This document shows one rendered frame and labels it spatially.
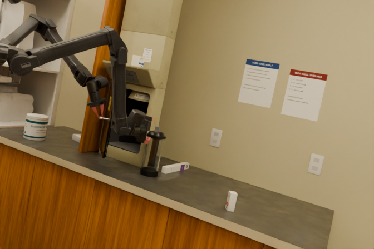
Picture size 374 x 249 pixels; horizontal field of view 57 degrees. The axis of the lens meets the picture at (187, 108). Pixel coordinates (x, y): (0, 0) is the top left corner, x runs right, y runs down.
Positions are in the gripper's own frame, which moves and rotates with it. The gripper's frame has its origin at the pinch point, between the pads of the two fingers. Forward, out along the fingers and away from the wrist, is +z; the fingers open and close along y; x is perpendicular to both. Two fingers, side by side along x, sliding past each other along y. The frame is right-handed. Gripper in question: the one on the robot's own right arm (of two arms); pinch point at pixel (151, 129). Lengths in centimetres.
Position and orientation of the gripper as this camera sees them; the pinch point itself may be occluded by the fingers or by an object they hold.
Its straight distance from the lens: 185.8
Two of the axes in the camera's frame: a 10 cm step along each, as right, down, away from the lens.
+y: 1.9, -9.8, -0.7
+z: 4.3, 0.2, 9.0
